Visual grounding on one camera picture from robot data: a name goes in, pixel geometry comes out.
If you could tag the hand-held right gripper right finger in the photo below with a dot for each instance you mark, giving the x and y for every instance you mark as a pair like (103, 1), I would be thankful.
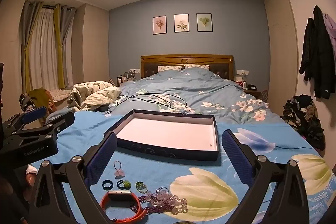
(236, 158)

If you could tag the hanging purple garment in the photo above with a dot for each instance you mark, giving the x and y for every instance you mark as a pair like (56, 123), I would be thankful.
(331, 27)

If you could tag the floral patterned cloth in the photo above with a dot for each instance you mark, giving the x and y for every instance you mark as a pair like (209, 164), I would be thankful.
(25, 103)

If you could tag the dark blue shallow box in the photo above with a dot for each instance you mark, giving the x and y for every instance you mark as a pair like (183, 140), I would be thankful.
(168, 132)

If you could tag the grey and yellow curtain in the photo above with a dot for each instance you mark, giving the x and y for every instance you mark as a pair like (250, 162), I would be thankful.
(26, 50)
(64, 37)

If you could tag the wooden headboard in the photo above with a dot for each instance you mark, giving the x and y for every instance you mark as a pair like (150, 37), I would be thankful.
(186, 60)

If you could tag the white sheer curtain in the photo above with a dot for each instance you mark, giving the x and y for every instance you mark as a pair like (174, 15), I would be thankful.
(44, 50)

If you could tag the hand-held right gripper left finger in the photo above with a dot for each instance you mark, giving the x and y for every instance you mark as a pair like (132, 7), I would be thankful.
(101, 158)

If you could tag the red smartwatch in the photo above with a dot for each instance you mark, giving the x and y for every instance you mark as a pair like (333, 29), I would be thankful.
(105, 203)

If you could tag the framed white flower picture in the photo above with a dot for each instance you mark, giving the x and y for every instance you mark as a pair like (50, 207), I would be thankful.
(181, 23)

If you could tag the person's left hand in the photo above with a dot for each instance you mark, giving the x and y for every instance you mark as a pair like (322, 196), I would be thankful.
(32, 179)

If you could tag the beige comforter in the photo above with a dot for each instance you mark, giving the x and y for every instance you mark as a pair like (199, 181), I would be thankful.
(99, 94)

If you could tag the person's left forearm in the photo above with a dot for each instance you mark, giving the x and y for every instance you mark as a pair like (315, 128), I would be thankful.
(11, 197)

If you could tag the black curtain rod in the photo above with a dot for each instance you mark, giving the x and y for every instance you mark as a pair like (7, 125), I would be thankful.
(48, 6)

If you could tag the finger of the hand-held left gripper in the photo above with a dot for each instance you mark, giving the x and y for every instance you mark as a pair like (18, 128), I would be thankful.
(34, 114)
(61, 121)

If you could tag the framed pink flower picture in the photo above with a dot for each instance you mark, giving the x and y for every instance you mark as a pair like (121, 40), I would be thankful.
(159, 25)

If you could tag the blue floral duvet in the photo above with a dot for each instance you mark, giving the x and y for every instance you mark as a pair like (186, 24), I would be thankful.
(199, 87)

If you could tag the bedside clutter of bottles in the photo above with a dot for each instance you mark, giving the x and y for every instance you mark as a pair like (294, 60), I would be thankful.
(126, 78)

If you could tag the wooden nightstand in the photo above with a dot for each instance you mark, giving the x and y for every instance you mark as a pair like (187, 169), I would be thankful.
(253, 94)

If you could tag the pile of dark clothes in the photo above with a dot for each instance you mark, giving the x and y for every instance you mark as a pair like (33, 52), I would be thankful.
(309, 121)

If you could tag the framed green leaf picture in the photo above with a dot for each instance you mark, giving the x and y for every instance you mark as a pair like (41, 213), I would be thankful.
(204, 22)

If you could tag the blue flower blanket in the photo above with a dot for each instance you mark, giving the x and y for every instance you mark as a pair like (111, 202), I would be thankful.
(157, 169)

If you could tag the olive green garment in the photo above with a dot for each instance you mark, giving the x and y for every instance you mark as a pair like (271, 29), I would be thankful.
(39, 98)

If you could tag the hanging black jacket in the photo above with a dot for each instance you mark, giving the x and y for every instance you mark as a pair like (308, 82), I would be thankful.
(319, 56)

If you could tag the pink quilted cloth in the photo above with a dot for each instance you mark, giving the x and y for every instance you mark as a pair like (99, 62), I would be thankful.
(60, 95)

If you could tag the white wall outlet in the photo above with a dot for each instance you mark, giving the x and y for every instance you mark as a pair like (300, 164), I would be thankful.
(133, 71)
(242, 72)

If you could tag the floral pillow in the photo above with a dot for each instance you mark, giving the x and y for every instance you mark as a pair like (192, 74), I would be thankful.
(197, 66)
(169, 68)

